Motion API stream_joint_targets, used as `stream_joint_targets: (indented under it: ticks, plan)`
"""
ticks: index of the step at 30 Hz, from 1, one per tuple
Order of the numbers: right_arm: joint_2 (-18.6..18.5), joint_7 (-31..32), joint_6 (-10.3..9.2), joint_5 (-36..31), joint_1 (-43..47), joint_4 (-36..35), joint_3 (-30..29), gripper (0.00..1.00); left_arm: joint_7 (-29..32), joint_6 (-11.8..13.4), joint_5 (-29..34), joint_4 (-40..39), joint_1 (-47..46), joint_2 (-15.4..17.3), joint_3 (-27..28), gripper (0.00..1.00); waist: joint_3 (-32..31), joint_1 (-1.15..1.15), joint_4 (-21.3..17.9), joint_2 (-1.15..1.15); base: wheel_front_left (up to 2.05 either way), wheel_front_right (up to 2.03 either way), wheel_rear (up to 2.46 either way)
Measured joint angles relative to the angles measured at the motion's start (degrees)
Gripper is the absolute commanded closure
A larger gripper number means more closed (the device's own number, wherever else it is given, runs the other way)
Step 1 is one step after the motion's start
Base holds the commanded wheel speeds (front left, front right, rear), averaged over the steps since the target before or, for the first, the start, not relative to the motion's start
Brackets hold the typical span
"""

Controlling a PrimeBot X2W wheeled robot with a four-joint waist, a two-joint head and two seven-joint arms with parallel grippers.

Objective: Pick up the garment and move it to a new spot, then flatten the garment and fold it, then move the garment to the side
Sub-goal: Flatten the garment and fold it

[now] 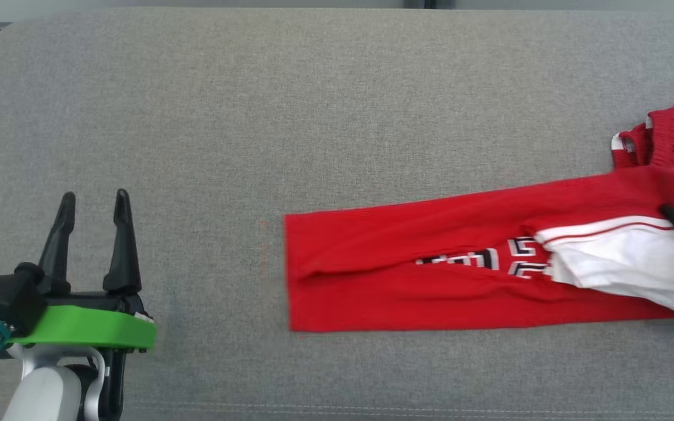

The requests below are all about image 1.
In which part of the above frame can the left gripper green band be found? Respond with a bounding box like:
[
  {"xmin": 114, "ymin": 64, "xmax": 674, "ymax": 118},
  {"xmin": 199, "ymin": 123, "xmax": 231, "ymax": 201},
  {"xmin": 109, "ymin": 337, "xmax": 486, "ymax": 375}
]
[{"xmin": 8, "ymin": 188, "xmax": 158, "ymax": 354}]

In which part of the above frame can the red jersey with white sleeves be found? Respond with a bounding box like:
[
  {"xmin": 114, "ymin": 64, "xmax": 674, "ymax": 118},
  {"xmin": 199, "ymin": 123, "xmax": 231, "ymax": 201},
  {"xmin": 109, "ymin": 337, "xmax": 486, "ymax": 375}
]
[{"xmin": 283, "ymin": 167, "xmax": 674, "ymax": 334}]

